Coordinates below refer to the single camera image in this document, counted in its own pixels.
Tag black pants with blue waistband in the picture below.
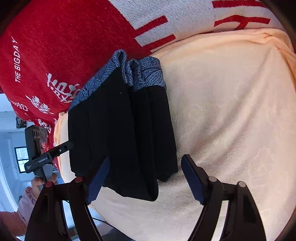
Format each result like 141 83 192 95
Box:
68 50 178 203

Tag person's pink sleeved forearm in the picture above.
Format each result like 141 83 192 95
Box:
1 187 37 237

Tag person's left hand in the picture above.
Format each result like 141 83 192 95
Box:
31 173 58 199

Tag red blanket with white characters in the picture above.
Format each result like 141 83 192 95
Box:
0 0 285 151

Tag cream towel sofa cover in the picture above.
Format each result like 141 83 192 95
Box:
53 28 296 241

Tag framed wall picture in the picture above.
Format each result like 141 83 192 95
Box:
16 116 27 129

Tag black cable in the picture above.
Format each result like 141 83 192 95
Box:
62 199 137 241

